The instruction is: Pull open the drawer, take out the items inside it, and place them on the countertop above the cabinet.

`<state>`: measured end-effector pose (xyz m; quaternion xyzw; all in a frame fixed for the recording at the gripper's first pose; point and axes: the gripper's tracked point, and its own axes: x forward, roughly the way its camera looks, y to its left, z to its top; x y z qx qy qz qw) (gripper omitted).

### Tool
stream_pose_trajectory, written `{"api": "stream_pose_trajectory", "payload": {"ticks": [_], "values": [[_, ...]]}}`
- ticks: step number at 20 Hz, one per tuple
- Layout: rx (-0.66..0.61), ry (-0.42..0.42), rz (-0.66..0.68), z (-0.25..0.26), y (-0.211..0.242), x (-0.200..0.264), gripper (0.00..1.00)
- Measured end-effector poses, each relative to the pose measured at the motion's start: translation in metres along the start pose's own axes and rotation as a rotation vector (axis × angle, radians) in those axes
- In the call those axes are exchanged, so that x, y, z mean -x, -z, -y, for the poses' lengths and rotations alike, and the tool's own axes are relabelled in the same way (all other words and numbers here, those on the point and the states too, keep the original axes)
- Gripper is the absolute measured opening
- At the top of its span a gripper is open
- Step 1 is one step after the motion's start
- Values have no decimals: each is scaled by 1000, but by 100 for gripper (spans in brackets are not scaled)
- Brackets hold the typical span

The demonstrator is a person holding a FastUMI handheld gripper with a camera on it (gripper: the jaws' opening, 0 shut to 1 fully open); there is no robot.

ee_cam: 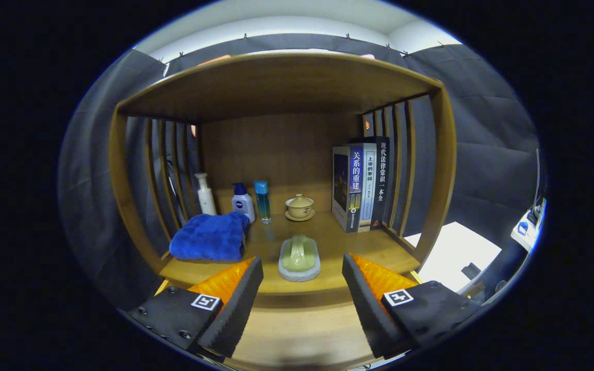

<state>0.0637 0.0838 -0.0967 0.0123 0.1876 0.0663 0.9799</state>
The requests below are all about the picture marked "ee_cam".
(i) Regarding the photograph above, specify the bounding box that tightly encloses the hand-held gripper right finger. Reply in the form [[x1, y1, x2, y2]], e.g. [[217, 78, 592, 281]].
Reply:
[[341, 251, 483, 360]]

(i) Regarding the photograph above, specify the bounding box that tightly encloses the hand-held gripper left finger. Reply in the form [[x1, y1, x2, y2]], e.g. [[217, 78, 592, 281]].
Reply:
[[128, 256, 265, 359]]

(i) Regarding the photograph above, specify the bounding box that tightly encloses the green handled scrub brush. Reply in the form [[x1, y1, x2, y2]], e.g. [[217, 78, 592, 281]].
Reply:
[[278, 234, 322, 282]]

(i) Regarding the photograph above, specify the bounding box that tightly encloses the wooden countertop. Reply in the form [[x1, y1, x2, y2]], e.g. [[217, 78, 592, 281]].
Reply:
[[159, 211, 421, 296]]

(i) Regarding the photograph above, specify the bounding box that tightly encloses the white side cabinet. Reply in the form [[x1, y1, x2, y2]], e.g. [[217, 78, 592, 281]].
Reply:
[[404, 222, 503, 299]]

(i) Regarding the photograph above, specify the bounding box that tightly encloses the wooden cabinet with slatted sides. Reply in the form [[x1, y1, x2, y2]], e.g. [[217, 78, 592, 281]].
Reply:
[[109, 50, 457, 310]]

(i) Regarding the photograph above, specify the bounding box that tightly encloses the blue towel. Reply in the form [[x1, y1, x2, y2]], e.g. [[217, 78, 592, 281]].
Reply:
[[169, 211, 250, 263]]

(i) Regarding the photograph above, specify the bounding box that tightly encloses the white bottle with blue cap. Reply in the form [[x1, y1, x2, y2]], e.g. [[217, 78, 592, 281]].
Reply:
[[232, 182, 256, 224]]

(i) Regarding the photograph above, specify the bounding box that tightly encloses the clear blue bottle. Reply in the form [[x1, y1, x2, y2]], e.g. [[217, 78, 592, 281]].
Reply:
[[254, 180, 272, 225]]

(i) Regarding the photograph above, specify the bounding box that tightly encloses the white pump bottle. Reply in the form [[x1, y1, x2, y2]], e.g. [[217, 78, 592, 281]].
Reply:
[[194, 172, 218, 216]]

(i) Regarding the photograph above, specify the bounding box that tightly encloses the beige lidded teacup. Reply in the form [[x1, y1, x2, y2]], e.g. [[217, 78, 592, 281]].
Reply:
[[285, 194, 316, 223]]

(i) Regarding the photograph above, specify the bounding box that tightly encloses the book with pale spine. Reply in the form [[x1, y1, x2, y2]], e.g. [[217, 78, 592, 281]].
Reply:
[[358, 143, 378, 232]]

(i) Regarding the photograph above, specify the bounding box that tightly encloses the book with black spine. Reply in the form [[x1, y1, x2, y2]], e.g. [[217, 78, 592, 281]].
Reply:
[[349, 136, 390, 230]]

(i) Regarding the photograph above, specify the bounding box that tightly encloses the white side desk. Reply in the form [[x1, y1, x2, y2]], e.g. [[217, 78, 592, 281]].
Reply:
[[510, 198, 546, 253]]

